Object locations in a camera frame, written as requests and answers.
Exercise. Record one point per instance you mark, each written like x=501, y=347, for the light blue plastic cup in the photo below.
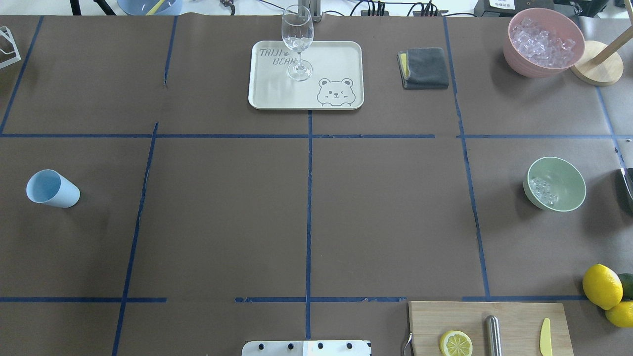
x=50, y=188

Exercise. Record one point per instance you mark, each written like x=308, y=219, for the round wooden stand base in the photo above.
x=600, y=64

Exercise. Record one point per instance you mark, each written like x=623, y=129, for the pink bowl with ice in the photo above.
x=541, y=43

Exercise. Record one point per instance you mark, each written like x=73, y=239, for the grey and yellow cloth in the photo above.
x=423, y=68

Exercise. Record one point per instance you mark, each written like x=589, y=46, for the yellow lemon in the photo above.
x=602, y=286
x=621, y=315

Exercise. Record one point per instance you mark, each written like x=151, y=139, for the lemon half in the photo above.
x=455, y=343

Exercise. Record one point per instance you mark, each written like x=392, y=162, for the ice cubes in green bowl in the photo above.
x=541, y=189

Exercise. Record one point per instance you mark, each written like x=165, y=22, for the white wire cup rack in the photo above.
x=8, y=48

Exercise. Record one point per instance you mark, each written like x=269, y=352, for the black camera tripod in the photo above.
x=95, y=7

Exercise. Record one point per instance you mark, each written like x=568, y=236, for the aluminium frame post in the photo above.
x=314, y=7

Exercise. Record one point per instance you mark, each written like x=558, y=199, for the green ceramic bowl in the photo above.
x=566, y=181

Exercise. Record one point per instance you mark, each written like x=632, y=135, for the green lime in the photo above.
x=626, y=280

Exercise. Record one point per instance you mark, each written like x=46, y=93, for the yellow plastic knife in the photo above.
x=545, y=337

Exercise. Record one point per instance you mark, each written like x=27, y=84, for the clear wine glass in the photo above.
x=298, y=34

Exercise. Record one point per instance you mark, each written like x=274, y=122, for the yellow plastic fork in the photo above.
x=154, y=8

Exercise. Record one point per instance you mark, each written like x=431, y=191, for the silver metal ice scoop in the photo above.
x=627, y=177

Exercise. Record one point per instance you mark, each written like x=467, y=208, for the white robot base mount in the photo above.
x=308, y=348

